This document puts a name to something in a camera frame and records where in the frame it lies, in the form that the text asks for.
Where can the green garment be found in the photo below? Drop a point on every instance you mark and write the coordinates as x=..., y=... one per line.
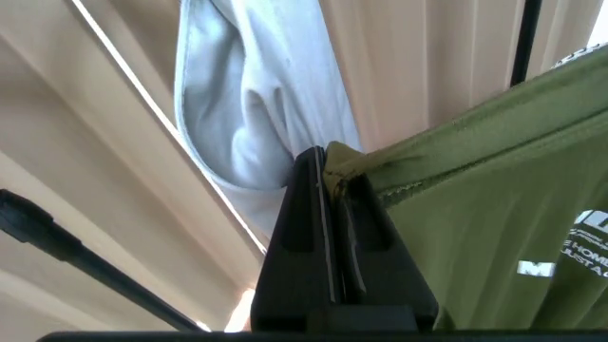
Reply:
x=475, y=214

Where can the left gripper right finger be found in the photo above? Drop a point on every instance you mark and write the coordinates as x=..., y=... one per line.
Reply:
x=389, y=280

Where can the beige curtain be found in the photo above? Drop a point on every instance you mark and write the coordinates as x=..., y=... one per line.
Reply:
x=95, y=142

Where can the black clothes rack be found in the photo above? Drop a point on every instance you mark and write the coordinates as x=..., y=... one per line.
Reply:
x=71, y=252

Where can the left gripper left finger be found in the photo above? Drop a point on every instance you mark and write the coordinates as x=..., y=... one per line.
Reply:
x=294, y=266

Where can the pale grey shorts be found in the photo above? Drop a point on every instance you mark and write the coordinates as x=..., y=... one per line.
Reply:
x=256, y=95

